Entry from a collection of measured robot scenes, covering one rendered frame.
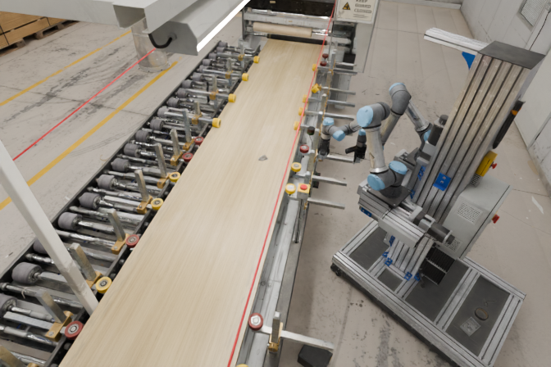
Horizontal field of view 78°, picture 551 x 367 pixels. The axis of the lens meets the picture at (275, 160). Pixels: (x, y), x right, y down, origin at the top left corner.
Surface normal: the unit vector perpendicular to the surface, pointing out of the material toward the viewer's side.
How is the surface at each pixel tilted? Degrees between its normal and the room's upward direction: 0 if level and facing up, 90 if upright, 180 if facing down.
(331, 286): 0
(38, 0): 90
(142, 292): 0
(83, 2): 90
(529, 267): 0
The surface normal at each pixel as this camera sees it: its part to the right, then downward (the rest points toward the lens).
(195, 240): 0.04, -0.76
